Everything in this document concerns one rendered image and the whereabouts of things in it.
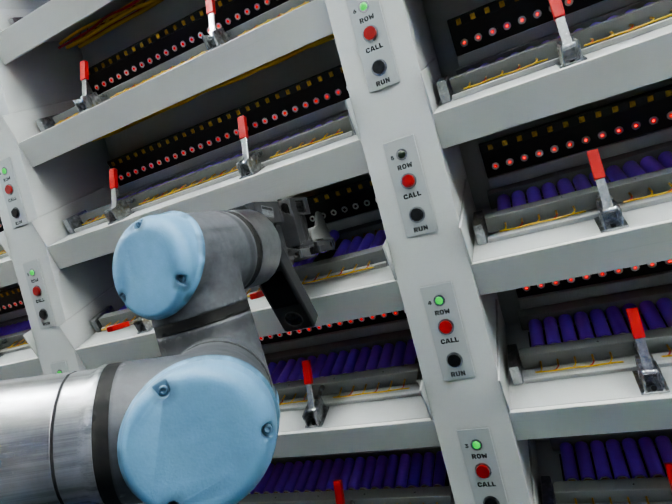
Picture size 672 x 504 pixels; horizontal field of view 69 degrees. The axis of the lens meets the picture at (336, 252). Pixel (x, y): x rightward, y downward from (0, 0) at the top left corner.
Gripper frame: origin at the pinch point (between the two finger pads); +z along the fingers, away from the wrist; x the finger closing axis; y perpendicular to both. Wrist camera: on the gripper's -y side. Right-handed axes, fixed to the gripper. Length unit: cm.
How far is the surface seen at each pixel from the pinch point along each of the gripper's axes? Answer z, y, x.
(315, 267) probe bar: -3.8, -2.5, 0.1
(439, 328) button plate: -8.8, -13.4, -16.8
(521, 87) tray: -8.4, 11.9, -32.6
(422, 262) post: -8.4, -4.9, -16.7
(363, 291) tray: -8.2, -6.9, -7.9
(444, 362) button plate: -8.4, -17.8, -16.3
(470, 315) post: -8.3, -12.5, -20.8
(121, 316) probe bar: -3.7, -2.8, 39.8
